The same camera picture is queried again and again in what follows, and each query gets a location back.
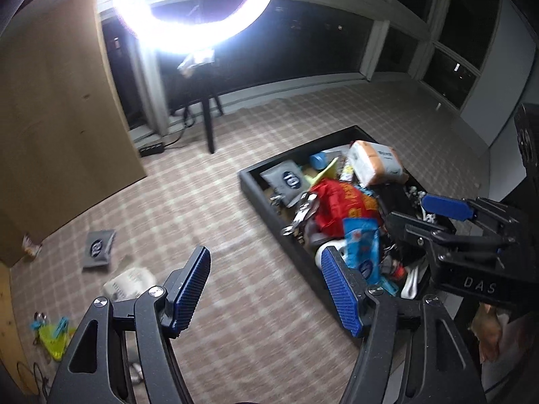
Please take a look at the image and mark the white cloth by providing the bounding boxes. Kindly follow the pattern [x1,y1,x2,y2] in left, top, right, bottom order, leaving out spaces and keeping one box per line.
[400,257,432,299]

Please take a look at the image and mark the pine wood panel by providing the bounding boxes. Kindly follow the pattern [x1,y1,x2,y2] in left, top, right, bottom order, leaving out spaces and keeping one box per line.
[0,261,26,371]

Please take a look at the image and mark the yellow-green plastic item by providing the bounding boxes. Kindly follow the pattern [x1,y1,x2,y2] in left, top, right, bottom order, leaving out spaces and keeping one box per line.
[38,324,76,360]

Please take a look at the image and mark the black power cable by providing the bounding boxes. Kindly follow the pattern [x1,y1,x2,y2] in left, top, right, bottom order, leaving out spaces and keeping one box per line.
[162,105,195,149]

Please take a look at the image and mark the crumpled white bag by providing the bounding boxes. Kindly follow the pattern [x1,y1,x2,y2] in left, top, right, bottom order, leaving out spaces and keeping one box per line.
[103,267,156,301]

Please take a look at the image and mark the blue snack packet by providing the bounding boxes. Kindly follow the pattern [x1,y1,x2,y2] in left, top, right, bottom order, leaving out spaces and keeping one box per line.
[342,217,382,284]

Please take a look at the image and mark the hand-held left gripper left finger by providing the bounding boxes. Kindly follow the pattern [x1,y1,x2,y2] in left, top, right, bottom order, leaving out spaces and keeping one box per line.
[46,246,211,404]

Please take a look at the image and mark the yellow cloth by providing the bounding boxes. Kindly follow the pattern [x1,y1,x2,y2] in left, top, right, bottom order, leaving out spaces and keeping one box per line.
[309,158,340,186]

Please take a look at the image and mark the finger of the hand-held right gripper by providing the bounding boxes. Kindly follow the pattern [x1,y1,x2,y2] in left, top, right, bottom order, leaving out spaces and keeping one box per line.
[385,211,512,271]
[421,194,520,245]

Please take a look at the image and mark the grey pouch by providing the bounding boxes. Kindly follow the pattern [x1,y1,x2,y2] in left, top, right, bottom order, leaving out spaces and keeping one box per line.
[260,161,314,208]
[82,229,116,269]

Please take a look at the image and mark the black tray container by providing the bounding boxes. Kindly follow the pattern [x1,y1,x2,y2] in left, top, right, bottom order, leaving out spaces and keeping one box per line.
[238,125,457,329]

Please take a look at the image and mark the white window frame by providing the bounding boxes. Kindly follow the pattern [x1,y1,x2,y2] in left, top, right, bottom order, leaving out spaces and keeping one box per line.
[97,0,502,135]

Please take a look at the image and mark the red plastic bag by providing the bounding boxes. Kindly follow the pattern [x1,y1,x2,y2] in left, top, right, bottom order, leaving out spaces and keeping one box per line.
[312,179,384,240]

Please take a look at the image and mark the black ring light stand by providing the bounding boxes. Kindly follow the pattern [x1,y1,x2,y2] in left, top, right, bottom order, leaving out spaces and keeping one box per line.
[170,49,224,154]

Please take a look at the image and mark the light wooden cabinet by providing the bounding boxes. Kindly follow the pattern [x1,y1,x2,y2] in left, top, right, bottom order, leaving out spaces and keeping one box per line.
[0,0,148,268]

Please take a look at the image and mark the person's right hand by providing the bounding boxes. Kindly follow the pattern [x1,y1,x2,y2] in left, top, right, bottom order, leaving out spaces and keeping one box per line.
[472,303,512,363]

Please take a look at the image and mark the red and yellow snack packet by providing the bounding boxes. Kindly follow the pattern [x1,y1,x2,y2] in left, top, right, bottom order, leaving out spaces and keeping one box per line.
[23,233,43,259]

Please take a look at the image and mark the white tissue pack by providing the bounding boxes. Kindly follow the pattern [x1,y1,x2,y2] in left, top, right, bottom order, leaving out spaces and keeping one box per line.
[347,140,409,187]

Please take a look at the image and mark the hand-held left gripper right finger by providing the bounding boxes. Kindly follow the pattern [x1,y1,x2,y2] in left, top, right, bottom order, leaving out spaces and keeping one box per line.
[321,246,489,404]

